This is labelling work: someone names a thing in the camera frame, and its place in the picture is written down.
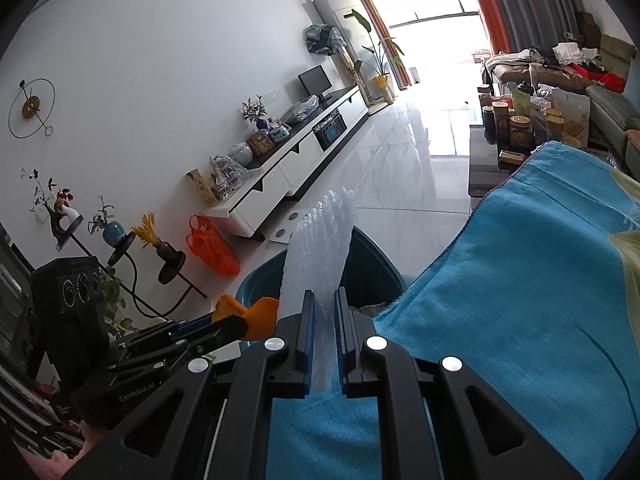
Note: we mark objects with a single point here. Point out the yellow box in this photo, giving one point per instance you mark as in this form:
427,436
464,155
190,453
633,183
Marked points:
202,187

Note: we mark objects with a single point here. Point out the white foam net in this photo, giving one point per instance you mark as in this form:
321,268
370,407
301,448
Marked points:
320,250

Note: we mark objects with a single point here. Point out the orange plastic bag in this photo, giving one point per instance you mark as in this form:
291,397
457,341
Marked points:
212,250

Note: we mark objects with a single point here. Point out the blue vase with twigs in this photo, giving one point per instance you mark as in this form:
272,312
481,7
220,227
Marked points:
114,232

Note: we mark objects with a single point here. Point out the narrow orange grey curtain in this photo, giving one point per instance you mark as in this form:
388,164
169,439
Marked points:
380,15

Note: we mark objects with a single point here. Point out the round wall clock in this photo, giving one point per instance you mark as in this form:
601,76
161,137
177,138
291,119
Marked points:
31,106

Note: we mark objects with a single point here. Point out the black appliance with dials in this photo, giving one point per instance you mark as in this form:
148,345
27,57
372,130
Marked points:
65,310

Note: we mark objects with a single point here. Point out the framed picture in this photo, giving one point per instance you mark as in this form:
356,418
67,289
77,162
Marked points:
261,142

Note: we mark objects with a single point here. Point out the green potted plant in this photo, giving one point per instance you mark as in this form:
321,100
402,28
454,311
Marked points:
117,305

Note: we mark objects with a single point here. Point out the red cloth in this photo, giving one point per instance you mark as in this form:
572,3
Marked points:
602,77

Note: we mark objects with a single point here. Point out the blue printed blanket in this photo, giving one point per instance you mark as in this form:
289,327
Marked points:
500,310

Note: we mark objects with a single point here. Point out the blue white porcelain jar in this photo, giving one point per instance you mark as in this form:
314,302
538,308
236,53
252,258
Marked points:
279,130

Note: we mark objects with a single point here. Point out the black plant stand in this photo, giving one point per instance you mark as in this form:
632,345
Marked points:
170,265

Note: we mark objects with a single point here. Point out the black monitor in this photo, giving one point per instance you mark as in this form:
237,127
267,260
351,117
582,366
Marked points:
315,81

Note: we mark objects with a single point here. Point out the clear plastic bag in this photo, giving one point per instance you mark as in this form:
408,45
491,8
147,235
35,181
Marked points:
302,109

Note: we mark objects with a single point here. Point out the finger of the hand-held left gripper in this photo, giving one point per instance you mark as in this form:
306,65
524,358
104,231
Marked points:
197,324
225,332

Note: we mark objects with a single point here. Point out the white standing air conditioner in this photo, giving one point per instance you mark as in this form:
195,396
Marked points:
345,20

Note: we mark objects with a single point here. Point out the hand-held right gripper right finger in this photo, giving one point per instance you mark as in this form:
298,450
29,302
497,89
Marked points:
342,350

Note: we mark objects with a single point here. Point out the covered standing fan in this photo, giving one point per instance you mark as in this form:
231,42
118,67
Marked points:
322,40

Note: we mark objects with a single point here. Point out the green sofa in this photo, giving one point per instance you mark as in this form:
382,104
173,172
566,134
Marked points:
607,110

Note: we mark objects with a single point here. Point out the white vase with flowers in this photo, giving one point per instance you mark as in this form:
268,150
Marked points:
65,210

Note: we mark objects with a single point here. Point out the blue vase with plant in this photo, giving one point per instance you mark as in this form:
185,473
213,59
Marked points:
257,115

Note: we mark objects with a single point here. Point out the glass model ship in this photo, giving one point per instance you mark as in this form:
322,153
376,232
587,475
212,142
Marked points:
227,174

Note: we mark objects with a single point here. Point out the white clothes pile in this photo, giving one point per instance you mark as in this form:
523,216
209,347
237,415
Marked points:
575,52

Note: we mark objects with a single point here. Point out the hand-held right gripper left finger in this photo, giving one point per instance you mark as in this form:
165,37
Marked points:
306,350

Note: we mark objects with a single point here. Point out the tall plant yellow pot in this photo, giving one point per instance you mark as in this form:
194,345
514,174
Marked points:
380,60

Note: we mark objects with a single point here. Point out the white tv cabinet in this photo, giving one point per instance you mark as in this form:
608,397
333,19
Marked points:
300,155

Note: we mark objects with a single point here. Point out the teal plastic waste bin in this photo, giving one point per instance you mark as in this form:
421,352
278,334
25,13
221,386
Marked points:
372,265

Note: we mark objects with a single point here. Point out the orange peel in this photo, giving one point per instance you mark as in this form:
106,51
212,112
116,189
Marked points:
262,317

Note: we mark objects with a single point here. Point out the dark vase yellow wheat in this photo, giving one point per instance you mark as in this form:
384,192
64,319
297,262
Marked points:
162,250

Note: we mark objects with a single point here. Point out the brown cardboard boxes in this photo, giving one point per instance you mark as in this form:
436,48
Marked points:
587,27

